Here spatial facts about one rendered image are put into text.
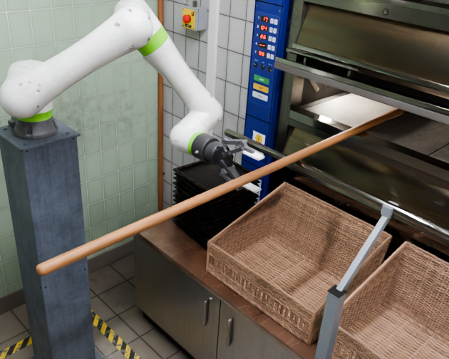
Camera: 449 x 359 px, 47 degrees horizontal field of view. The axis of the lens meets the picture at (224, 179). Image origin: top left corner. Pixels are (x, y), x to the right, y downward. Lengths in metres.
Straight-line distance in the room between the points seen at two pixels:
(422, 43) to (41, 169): 1.37
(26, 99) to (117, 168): 1.33
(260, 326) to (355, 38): 1.13
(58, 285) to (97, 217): 0.88
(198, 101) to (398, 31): 0.74
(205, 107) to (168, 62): 0.21
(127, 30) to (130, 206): 1.68
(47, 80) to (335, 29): 1.07
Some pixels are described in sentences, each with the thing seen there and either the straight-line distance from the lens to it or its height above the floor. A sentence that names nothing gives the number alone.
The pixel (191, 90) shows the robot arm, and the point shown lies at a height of 1.37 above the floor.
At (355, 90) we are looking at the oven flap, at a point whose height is 1.40.
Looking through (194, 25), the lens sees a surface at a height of 1.44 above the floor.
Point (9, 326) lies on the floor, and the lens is 2.91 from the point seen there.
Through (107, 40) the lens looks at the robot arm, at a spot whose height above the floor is 1.58.
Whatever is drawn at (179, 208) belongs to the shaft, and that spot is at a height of 1.20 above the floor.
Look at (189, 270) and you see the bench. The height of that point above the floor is 0.58.
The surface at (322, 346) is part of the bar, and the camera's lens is 1.74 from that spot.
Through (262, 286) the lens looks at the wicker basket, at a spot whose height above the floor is 0.69.
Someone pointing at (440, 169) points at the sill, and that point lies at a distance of 1.96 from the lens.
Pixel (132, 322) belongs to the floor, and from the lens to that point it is 2.81.
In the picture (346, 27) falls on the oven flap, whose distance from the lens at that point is 2.05.
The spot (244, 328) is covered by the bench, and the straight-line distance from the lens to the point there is 2.09.
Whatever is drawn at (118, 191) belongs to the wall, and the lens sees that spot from 2.98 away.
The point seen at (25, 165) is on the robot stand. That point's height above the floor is 1.13.
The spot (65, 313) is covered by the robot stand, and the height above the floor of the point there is 0.42.
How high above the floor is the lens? 1.96
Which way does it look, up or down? 28 degrees down
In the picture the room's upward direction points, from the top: 4 degrees clockwise
